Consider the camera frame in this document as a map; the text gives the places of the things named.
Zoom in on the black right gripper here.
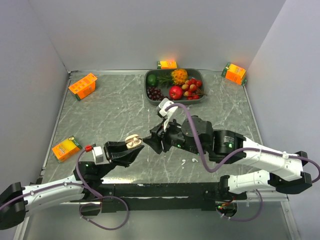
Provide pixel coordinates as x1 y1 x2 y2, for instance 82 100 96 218
142 114 206 156

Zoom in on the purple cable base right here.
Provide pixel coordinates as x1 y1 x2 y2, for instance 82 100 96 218
218 189 264 223

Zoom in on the orange juice box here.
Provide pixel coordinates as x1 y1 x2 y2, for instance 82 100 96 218
52 135 82 163
157 61 178 69
68 73 98 101
221 62 247 86

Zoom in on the orange juice box far left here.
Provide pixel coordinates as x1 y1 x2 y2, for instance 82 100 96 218
68 73 98 101

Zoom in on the orange juice box near left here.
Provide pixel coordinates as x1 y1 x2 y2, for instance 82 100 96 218
52 135 82 163

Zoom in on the green lime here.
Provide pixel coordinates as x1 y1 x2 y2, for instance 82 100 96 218
147 74 158 87

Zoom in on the purple cable base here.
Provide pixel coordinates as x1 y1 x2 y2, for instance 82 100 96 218
78 195 130 230
218 189 264 223

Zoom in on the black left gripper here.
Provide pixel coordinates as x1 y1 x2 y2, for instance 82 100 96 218
95 138 145 179

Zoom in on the red apple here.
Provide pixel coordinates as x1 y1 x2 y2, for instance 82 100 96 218
169 86 184 100

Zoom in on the pink earbuds charging case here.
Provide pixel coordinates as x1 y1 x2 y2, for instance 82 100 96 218
124 134 142 150

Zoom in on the dark purple grape bunch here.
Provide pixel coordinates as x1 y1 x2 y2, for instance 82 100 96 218
146 86 172 101

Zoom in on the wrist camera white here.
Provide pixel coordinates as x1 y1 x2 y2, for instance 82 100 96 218
157 98 178 132
84 143 105 165

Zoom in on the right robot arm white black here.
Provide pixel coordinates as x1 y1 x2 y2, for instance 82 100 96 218
143 115 313 199

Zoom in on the orange juice box far right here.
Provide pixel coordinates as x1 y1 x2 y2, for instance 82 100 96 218
221 62 247 86

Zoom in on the small pineapple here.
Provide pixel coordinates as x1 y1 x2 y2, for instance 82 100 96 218
157 68 189 87

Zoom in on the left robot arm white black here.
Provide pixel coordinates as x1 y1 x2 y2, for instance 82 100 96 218
0 137 144 230

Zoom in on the orange juice box back centre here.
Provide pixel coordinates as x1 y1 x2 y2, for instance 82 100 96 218
157 61 178 69

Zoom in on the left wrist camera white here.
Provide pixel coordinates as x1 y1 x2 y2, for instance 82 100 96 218
84 143 105 165

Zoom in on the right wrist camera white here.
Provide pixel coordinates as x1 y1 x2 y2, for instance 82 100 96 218
157 98 178 132

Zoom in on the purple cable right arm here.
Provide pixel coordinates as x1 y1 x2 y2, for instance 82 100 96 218
164 102 320 184

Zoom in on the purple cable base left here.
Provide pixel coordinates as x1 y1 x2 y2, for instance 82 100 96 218
78 195 130 230

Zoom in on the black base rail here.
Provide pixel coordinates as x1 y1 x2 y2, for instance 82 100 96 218
68 181 248 214

